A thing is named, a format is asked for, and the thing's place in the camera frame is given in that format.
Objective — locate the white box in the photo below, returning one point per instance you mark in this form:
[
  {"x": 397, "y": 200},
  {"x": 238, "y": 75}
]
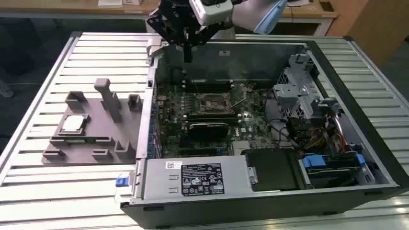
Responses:
[{"x": 109, "y": 3}]

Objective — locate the silver power supply unit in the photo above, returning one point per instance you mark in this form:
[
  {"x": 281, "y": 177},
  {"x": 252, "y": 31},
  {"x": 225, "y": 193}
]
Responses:
[{"x": 160, "y": 182}]

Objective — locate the black graphics card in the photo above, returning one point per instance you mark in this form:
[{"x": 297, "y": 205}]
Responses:
[{"x": 208, "y": 130}]

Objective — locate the silver chipset heatsink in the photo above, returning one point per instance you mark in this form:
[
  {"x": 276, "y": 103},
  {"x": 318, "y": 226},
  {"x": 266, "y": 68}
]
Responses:
[{"x": 241, "y": 146}]

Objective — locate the hard disk in blue carrier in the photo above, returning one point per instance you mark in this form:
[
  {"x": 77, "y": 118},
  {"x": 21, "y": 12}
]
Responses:
[{"x": 310, "y": 163}]

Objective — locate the green motherboard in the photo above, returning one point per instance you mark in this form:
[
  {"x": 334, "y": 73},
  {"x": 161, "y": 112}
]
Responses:
[{"x": 252, "y": 134}]

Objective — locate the black open PC case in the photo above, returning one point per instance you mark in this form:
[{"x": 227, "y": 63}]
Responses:
[{"x": 288, "y": 210}]

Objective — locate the black expansion slot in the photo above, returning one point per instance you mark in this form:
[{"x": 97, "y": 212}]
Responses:
[{"x": 197, "y": 151}]

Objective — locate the blue case latch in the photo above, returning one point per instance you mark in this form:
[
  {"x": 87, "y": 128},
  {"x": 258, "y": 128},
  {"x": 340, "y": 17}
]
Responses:
[{"x": 121, "y": 182}]

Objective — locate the thin metal locking lever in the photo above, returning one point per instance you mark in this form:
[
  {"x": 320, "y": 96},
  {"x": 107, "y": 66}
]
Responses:
[{"x": 238, "y": 103}]

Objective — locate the wooden cabinet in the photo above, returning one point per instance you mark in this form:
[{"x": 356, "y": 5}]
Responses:
[{"x": 377, "y": 28}]

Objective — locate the wooden desk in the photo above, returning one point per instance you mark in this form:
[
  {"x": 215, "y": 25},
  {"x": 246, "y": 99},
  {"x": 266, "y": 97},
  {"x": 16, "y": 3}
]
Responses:
[{"x": 64, "y": 8}]

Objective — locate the silver CPU chip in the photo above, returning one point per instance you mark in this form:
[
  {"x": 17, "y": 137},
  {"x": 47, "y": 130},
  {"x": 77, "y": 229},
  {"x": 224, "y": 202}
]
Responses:
[{"x": 73, "y": 123}]

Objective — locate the black RAM slot bank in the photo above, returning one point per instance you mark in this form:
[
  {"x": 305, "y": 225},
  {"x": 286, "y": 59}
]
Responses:
[
  {"x": 208, "y": 83},
  {"x": 212, "y": 118}
]

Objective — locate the black power supply label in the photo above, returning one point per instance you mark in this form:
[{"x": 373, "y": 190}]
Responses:
[{"x": 203, "y": 178}]

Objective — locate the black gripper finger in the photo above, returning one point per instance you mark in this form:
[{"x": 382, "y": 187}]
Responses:
[
  {"x": 204, "y": 36},
  {"x": 157, "y": 22}
]

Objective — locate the metal drive cage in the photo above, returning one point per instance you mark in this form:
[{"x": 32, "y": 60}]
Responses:
[{"x": 288, "y": 93}]

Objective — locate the green RAM stick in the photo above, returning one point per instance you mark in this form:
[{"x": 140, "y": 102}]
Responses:
[{"x": 85, "y": 140}]

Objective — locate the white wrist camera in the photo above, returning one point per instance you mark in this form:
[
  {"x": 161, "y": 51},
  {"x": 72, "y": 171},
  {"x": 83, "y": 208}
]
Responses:
[{"x": 213, "y": 12}]

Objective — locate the CPU socket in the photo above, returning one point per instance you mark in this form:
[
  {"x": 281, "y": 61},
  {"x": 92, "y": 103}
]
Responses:
[{"x": 212, "y": 104}]

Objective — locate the grey parts rack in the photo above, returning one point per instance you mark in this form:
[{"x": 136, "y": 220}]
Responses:
[{"x": 96, "y": 124}]

